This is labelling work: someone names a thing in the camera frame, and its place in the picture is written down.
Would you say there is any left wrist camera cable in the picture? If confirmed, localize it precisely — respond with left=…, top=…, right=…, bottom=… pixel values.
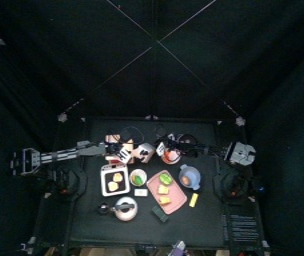
left=120, top=125, right=145, bottom=145

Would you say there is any yellow toy butter stick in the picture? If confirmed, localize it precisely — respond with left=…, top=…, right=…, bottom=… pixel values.
left=188, top=192, right=200, bottom=209

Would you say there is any pink cutting board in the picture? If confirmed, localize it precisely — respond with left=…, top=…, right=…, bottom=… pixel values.
left=145, top=169, right=189, bottom=216

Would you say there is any green striped toy block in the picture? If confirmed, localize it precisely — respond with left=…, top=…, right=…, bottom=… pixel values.
left=150, top=205, right=169, bottom=224

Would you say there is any purple white object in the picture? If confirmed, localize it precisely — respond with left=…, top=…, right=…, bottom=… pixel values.
left=169, top=240, right=188, bottom=256

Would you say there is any green toy fruit half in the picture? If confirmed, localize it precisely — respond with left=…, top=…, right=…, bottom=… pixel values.
left=158, top=173, right=174, bottom=186

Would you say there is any blue grey toy pot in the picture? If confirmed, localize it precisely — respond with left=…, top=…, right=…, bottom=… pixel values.
left=177, top=163, right=203, bottom=191

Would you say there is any white kettle grey handle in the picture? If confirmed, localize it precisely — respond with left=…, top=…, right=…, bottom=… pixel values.
left=112, top=195, right=140, bottom=223

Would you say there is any white tray black rim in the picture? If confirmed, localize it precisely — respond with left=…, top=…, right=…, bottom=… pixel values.
left=98, top=162, right=132, bottom=198

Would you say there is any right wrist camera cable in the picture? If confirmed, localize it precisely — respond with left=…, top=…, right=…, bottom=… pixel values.
left=153, top=124, right=172, bottom=143

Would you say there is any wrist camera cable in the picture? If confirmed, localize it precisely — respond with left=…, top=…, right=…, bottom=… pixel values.
left=153, top=124, right=172, bottom=143
left=120, top=125, right=145, bottom=145

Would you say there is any white knife holder block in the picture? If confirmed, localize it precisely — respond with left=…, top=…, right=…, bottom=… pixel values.
left=133, top=142, right=157, bottom=164

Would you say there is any small white bowl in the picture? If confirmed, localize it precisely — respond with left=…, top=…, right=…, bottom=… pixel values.
left=128, top=168, right=149, bottom=187

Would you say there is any white plate red food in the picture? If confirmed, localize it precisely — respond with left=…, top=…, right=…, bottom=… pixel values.
left=160, top=148, right=182, bottom=166

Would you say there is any small black cup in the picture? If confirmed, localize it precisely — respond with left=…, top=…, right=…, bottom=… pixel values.
left=97, top=203, right=112, bottom=215

